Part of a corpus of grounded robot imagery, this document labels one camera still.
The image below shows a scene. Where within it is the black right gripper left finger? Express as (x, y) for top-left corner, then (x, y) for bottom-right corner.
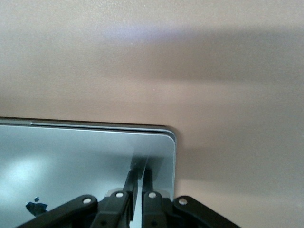
(14, 169), (143, 228)

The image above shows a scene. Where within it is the grey aluminium laptop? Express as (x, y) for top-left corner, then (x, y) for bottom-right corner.
(0, 116), (178, 228)

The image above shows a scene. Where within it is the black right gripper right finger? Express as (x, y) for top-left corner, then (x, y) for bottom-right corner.
(142, 169), (243, 228)

